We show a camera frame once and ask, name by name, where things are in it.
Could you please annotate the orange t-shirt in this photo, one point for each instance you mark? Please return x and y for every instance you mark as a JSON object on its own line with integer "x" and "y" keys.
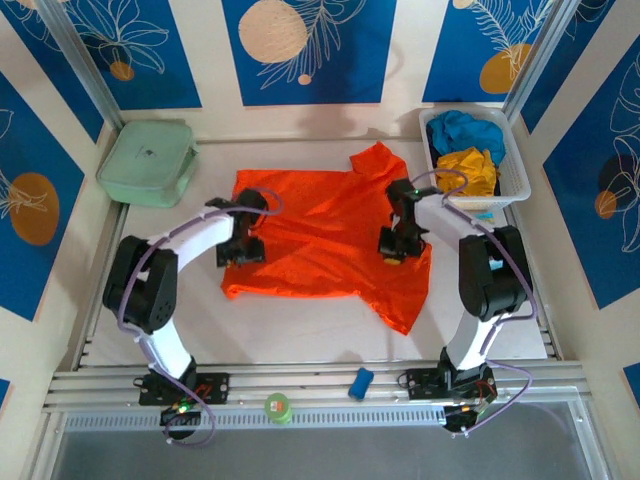
{"x": 320, "y": 230}

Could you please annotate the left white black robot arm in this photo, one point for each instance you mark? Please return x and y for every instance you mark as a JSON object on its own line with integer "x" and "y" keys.
{"x": 200, "y": 240}

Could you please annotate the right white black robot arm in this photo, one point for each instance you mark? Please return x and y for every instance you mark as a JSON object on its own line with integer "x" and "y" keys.
{"x": 470, "y": 340}

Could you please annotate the small blue white packet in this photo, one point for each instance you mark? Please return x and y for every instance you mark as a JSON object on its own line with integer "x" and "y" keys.
{"x": 485, "y": 216}

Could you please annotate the yellow t-shirt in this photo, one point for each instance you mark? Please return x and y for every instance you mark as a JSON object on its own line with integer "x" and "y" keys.
{"x": 470, "y": 167}

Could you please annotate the mint green zip case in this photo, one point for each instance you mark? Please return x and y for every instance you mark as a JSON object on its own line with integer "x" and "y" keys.
{"x": 145, "y": 165}

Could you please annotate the blue t-shirt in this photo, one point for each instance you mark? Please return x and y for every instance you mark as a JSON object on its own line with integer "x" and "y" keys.
{"x": 470, "y": 130}

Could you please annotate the white plastic basket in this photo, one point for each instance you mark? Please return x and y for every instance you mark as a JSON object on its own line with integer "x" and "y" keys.
{"x": 515, "y": 170}

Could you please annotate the blue foam roll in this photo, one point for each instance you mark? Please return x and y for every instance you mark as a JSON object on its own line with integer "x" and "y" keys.
{"x": 361, "y": 384}

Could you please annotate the green tape roll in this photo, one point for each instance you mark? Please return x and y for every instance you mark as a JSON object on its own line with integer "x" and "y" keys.
{"x": 279, "y": 407}

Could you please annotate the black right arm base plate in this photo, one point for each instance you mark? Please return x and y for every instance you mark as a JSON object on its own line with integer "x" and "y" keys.
{"x": 422, "y": 385}

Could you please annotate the aluminium rail frame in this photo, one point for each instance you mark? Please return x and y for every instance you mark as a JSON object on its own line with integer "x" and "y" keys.
{"x": 300, "y": 372}

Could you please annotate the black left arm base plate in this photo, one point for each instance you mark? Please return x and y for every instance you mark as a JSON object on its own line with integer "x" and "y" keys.
{"x": 215, "y": 387}

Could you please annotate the aluminium frame post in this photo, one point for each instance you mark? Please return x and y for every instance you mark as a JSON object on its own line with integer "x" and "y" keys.
{"x": 80, "y": 60}
{"x": 542, "y": 55}

